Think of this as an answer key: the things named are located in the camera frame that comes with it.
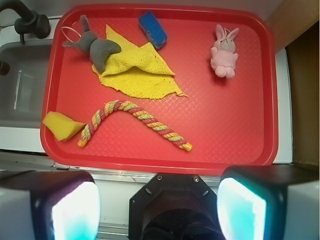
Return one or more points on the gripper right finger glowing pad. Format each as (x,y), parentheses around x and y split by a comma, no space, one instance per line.
(274,202)

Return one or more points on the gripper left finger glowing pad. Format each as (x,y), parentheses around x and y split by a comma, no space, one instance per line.
(49,205)

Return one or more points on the gray plush animal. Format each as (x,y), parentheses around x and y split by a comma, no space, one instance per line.
(98,49)

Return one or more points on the yellow sponge wedge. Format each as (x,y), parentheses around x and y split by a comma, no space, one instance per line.
(62,127)

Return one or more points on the red plastic tray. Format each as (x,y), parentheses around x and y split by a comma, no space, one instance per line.
(227,121)

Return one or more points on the gray toy sink basin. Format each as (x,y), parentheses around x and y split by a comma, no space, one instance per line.
(22,89)

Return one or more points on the dark sink knob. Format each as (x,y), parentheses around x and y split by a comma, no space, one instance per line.
(4,68)

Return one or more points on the pink plush bunny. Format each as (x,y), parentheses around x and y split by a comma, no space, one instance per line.
(223,53)

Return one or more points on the yellow knitted cloth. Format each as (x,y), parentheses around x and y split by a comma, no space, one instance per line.
(137,71)

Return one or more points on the dark toy faucet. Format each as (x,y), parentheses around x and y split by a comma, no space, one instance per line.
(29,21)

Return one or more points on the blue sponge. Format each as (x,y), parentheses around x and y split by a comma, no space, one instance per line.
(153,30)

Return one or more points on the multicolour twisted rope toy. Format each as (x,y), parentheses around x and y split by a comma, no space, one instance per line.
(139,113)

